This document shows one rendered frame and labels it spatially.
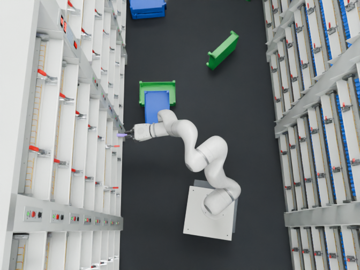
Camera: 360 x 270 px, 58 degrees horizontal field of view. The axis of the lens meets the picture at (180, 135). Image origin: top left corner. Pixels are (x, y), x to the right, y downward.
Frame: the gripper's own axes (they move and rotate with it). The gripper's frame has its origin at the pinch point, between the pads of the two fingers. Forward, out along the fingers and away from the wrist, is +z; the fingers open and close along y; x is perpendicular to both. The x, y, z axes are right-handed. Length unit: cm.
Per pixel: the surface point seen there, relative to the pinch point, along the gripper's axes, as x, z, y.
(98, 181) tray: -10.9, 14.3, 29.8
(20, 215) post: -101, -10, 59
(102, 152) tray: -10.9, 11.7, 12.9
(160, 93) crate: 53, -8, -53
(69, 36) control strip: -82, -9, -12
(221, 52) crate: 54, -62, -81
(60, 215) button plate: -73, -3, 56
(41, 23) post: -97, -8, -7
